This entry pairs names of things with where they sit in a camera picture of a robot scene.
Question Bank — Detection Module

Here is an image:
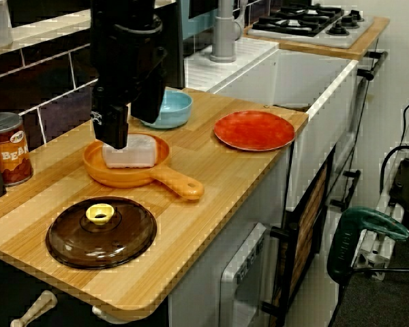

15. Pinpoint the light blue bowl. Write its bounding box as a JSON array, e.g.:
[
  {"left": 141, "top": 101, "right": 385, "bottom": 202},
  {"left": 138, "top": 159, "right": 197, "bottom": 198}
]
[{"left": 139, "top": 90, "right": 194, "bottom": 129}]

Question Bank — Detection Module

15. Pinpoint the red plate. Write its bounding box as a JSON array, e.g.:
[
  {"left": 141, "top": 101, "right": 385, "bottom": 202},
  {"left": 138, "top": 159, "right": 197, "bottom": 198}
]
[{"left": 213, "top": 110, "right": 296, "bottom": 152}]

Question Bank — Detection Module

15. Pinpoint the toy gas stove top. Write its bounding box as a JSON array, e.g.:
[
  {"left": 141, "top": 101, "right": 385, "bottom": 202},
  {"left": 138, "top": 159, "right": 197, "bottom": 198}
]
[{"left": 247, "top": 3, "right": 376, "bottom": 49}]

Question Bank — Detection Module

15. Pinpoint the brown lid with yellow knob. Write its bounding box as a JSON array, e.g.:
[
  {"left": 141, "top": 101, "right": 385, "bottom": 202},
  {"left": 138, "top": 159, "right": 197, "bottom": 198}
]
[{"left": 45, "top": 196, "right": 157, "bottom": 270}]

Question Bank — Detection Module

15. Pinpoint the teal plastic bin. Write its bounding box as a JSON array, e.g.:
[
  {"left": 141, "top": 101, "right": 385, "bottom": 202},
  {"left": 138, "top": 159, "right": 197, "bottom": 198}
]
[{"left": 183, "top": 6, "right": 219, "bottom": 40}]

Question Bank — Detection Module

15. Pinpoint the cream wooden handle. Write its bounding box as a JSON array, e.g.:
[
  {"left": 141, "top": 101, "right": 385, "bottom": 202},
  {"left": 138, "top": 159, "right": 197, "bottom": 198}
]
[{"left": 10, "top": 290, "right": 58, "bottom": 327}]

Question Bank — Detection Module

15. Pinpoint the grey dishwasher panel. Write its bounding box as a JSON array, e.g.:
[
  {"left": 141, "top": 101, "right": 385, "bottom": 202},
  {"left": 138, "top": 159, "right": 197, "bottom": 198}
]
[{"left": 219, "top": 222, "right": 269, "bottom": 327}]

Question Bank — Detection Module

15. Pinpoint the aluminium extrusion piece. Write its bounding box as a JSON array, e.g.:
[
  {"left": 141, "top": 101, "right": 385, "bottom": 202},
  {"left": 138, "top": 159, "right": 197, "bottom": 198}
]
[{"left": 350, "top": 228, "right": 396, "bottom": 281}]

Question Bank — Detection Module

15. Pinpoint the grey oven handle bar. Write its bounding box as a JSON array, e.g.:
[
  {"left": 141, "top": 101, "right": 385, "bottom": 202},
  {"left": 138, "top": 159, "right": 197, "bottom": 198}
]
[{"left": 357, "top": 50, "right": 389, "bottom": 82}]

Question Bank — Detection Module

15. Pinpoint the wooden door with black frame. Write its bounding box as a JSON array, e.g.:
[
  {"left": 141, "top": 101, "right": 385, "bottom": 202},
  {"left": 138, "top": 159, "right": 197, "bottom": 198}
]
[{"left": 261, "top": 144, "right": 337, "bottom": 327}]

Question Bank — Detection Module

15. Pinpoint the black looped cable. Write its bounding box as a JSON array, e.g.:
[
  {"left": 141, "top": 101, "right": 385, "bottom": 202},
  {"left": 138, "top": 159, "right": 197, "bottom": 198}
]
[{"left": 379, "top": 145, "right": 409, "bottom": 191}]

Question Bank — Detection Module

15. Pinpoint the orange toy frying pan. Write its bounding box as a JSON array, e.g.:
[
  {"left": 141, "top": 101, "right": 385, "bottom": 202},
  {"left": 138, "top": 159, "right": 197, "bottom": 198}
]
[{"left": 82, "top": 131, "right": 205, "bottom": 201}]

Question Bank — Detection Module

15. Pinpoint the dark grey cabinet post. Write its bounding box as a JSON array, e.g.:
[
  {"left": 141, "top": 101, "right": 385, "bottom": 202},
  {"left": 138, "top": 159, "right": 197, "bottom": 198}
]
[{"left": 155, "top": 0, "right": 185, "bottom": 90}]

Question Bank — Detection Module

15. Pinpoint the green power tool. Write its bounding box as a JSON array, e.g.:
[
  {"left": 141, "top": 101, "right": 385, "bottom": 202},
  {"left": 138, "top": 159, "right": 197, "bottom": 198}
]
[{"left": 326, "top": 206, "right": 409, "bottom": 283}]

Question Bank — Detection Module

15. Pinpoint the salmon nigiri sushi toy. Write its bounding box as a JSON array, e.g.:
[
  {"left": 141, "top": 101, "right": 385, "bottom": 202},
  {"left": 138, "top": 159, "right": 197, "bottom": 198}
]
[{"left": 101, "top": 133, "right": 157, "bottom": 170}]

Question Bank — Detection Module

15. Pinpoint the black drawer handle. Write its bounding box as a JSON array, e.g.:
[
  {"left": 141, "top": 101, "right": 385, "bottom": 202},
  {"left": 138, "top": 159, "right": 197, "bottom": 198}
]
[{"left": 329, "top": 169, "right": 361, "bottom": 211}]

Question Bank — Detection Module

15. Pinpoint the white toy sink unit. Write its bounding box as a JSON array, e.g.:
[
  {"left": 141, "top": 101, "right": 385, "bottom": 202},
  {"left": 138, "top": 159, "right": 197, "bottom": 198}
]
[{"left": 185, "top": 36, "right": 359, "bottom": 212}]

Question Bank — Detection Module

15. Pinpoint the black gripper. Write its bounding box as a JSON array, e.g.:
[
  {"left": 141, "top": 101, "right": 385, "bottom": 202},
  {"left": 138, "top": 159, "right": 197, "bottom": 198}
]
[{"left": 90, "top": 15, "right": 168, "bottom": 150}]

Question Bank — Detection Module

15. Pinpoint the toy beans can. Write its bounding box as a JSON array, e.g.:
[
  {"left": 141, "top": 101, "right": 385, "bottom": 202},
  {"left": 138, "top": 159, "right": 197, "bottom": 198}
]
[{"left": 0, "top": 112, "right": 34, "bottom": 187}]

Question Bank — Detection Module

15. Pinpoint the white round knob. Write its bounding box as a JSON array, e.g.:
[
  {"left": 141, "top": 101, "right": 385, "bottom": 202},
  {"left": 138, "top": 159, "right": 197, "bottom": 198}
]
[{"left": 91, "top": 304, "right": 123, "bottom": 324}]

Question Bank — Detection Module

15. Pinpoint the black tool cable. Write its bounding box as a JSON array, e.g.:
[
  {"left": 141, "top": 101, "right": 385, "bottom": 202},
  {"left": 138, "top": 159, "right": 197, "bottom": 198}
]
[{"left": 352, "top": 266, "right": 409, "bottom": 274}]

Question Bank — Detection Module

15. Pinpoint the grey toy faucet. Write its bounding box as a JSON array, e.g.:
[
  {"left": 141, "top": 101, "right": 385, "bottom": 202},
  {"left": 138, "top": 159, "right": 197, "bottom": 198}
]
[{"left": 209, "top": 0, "right": 249, "bottom": 64}]

